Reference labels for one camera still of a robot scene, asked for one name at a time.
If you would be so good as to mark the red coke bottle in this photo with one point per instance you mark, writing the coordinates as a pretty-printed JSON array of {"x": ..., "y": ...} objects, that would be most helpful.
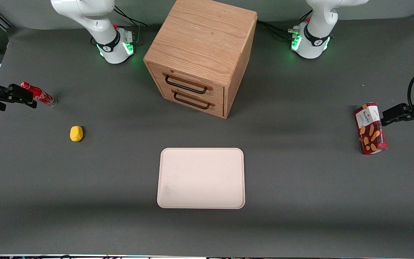
[{"x": 41, "y": 96}]

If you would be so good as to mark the beige plastic tray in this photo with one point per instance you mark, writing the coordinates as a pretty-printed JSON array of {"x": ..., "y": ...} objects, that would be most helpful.
[{"x": 201, "y": 178}]

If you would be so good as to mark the red cookie box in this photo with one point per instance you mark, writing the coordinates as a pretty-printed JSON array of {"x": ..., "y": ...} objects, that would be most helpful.
[{"x": 370, "y": 129}]

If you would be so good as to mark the yellow lemon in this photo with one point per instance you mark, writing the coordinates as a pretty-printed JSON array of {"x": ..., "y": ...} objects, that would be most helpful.
[{"x": 76, "y": 133}]

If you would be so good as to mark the wooden drawer cabinet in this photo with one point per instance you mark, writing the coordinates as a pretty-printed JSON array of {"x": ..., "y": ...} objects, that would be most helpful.
[{"x": 203, "y": 32}]

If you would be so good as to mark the aluminium frame rail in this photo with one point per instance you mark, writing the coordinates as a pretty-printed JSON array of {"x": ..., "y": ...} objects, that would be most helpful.
[{"x": 2, "y": 19}]

